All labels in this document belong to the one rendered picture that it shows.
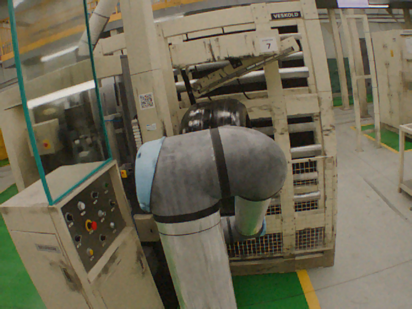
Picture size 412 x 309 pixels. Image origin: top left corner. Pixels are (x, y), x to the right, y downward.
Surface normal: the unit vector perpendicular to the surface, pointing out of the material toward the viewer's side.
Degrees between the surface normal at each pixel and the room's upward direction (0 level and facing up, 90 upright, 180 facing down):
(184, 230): 80
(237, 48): 90
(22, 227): 90
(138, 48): 90
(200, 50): 90
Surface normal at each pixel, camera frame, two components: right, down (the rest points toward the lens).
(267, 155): 0.59, -0.18
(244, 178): 0.27, 0.46
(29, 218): -0.19, 0.30
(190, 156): -0.07, -0.33
